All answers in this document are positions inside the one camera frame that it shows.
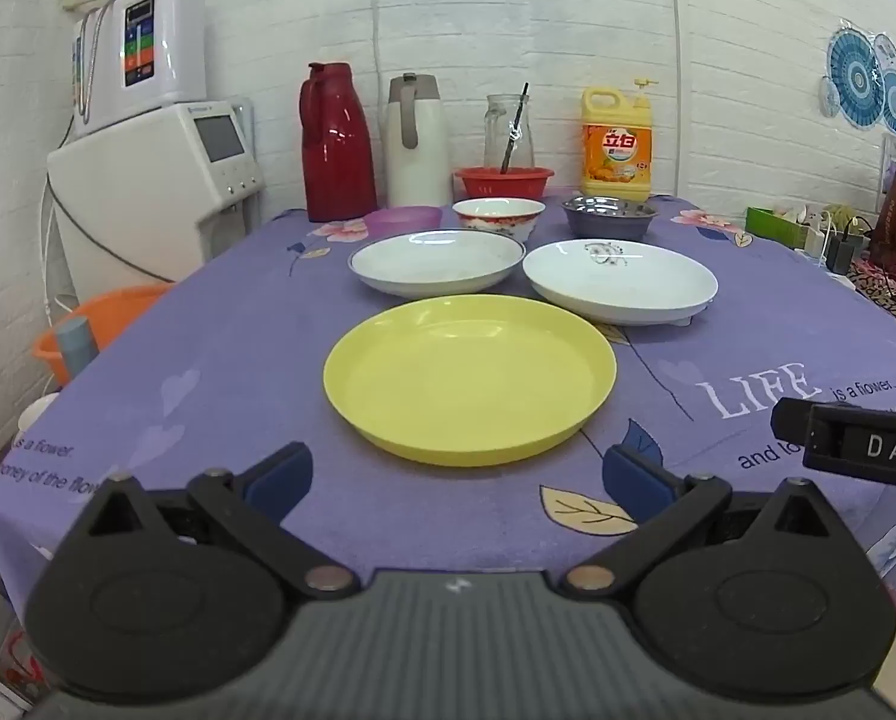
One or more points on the white appliance with screen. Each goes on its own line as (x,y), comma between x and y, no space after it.
(140,202)

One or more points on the black charger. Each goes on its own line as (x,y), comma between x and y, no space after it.
(841,251)

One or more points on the purple floral tablecloth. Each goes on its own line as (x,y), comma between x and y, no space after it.
(230,360)

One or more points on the orange plastic basin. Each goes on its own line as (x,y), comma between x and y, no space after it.
(111,315)

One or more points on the white plate with flower print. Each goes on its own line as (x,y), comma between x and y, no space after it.
(628,285)

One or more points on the green box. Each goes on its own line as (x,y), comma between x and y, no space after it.
(770,225)

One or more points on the yellow detergent bottle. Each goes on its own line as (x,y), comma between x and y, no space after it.
(617,157)

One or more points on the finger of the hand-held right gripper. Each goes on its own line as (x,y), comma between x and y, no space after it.
(789,426)

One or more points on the grey-blue cup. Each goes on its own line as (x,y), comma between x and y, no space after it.
(77,349)

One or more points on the yellow plastic plate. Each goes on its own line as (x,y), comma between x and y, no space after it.
(463,375)

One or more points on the white wall pipe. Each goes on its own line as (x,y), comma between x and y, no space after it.
(677,90)

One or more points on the white plate with blue rim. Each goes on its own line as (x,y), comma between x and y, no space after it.
(433,259)

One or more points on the white ceramic bowl red pattern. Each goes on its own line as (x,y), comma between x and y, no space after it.
(497,221)

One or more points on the large blue fan wall decoration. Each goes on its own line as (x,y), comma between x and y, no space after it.
(856,79)

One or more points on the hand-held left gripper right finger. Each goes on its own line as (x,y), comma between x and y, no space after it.
(635,484)

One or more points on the purple plastic bowl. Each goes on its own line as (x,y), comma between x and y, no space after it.
(399,221)

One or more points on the red plastic basin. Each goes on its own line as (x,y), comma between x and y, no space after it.
(485,184)

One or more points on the white thermos jug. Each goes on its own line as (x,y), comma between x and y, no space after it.
(418,157)

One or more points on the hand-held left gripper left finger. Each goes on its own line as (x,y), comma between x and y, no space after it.
(279,476)

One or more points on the stainless steel bowl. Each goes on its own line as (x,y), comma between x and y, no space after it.
(605,223)

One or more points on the white water purifier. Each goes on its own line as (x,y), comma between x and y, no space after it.
(170,52)

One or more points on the red thermos jug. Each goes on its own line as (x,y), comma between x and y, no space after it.
(339,157)

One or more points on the clear glass pitcher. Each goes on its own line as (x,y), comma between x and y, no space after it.
(497,135)

